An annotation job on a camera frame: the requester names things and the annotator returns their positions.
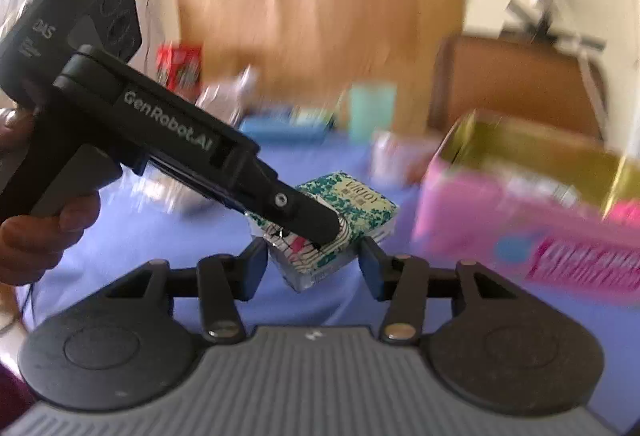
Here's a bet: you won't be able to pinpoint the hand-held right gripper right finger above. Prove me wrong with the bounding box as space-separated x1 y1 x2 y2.
357 237 537 343

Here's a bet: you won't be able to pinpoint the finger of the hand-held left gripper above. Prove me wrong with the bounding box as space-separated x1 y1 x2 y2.
245 168 342 247

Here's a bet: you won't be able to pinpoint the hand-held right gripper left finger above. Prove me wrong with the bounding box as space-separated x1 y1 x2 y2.
102 238 271 343

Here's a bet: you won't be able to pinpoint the green patterned tissue packet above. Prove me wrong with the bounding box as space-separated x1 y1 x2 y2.
247 171 401 293

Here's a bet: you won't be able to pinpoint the pink tin box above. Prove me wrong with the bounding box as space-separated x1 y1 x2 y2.
412 110 640 307

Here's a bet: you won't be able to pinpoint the person's left hand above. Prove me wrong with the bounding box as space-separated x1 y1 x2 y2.
0 108 102 287

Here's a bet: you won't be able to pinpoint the red cereal box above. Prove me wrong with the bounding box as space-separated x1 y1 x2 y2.
155 42 204 89

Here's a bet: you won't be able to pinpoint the plastic-wrapped disposable cups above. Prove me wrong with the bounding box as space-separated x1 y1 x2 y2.
197 67 262 127

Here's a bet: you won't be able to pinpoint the toothpaste box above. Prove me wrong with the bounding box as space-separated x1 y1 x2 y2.
240 108 337 145

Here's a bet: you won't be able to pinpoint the food can with label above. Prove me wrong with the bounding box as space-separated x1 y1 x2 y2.
372 131 437 187

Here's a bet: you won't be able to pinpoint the blue tablecloth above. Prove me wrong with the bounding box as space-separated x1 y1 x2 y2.
20 131 640 417

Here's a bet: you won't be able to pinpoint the teal plastic cup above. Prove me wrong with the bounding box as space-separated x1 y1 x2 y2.
340 82 399 145

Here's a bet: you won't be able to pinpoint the wooden board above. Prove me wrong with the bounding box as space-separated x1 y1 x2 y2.
175 0 469 117

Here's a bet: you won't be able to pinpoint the brown woven chair back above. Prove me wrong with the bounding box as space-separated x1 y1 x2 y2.
427 36 609 143

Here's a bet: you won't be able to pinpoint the black tape strips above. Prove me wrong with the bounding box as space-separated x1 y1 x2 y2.
500 0 607 50

